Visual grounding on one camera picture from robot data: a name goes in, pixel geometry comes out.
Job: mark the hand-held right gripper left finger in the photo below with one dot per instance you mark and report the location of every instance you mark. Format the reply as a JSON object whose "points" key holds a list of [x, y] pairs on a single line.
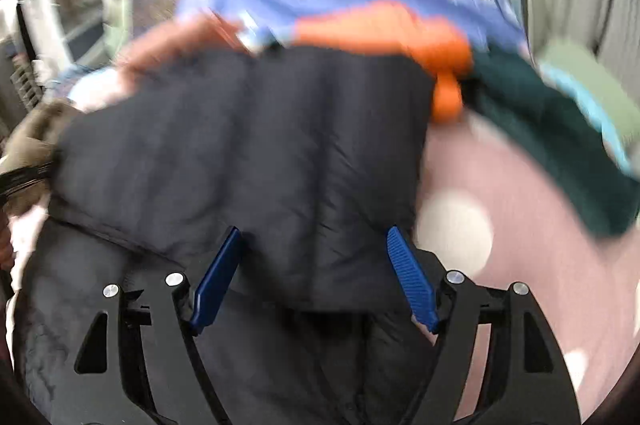
{"points": [[215, 277]]}

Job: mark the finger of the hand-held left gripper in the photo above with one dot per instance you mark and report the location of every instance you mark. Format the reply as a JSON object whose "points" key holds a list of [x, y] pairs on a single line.
{"points": [[25, 179]]}

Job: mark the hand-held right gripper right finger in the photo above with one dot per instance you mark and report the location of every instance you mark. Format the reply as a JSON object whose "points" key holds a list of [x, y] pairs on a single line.
{"points": [[410, 280]]}

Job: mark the black puffer jacket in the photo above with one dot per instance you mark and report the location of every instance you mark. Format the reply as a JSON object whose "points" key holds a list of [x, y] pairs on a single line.
{"points": [[225, 145]]}

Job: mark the brown fleece garment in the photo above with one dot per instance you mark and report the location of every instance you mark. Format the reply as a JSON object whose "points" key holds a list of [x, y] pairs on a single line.
{"points": [[35, 130]]}

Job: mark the pink polka dot blanket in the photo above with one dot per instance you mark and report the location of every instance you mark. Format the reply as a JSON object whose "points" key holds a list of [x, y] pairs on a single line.
{"points": [[550, 265]]}

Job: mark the peach fleece garment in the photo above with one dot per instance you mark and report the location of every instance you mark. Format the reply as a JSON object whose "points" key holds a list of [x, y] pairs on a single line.
{"points": [[170, 47]]}

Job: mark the dark green garment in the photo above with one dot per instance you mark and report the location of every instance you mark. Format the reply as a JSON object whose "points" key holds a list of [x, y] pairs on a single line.
{"points": [[540, 130]]}

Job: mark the orange garment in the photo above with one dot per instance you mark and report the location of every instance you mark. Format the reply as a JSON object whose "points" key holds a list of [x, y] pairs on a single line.
{"points": [[390, 35]]}

